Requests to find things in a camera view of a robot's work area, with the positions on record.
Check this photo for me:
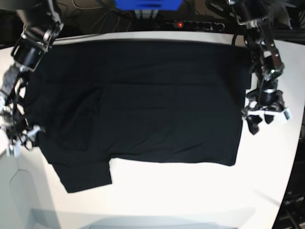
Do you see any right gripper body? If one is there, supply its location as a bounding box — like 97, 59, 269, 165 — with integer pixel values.
0, 120, 45, 150

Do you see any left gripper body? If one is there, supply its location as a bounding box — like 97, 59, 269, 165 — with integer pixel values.
242, 89, 285, 117

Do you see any black T-shirt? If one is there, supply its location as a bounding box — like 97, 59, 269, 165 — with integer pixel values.
22, 41, 251, 193

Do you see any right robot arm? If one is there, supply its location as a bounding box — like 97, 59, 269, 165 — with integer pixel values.
0, 0, 63, 155

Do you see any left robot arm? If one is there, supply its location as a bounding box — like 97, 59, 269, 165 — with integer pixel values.
227, 0, 286, 135

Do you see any black power strip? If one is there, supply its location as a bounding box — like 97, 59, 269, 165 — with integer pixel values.
157, 21, 225, 32

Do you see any blue box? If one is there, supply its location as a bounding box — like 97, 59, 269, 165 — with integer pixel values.
114, 0, 183, 10

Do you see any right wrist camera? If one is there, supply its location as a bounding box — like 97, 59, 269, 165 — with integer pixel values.
6, 145, 20, 157

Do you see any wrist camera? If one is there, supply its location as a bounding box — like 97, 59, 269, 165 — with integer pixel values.
6, 145, 20, 157
278, 107, 293, 124

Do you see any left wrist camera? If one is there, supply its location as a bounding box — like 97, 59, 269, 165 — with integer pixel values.
278, 107, 293, 124

